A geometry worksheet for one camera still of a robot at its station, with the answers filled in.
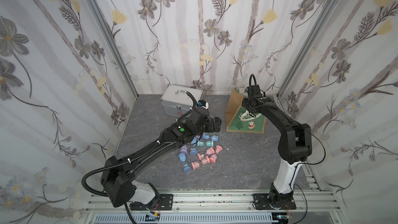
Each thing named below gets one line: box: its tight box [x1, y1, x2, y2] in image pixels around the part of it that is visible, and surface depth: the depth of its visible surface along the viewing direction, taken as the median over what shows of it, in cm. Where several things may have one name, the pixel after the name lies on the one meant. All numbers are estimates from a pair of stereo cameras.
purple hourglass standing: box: [179, 144, 188, 153], surface depth 92 cm
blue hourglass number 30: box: [178, 152, 187, 162], surface depth 88 cm
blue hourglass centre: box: [202, 132, 220, 143], surface depth 97 cm
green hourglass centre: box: [196, 140, 214, 148], surface depth 94 cm
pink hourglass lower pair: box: [201, 154, 218, 165], surface depth 87 cm
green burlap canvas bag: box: [225, 88, 267, 134], surface depth 100 cm
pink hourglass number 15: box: [190, 160, 201, 171], surface depth 85 cm
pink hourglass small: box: [206, 145, 223, 156], surface depth 91 cm
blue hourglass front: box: [183, 163, 192, 173], surface depth 85 cm
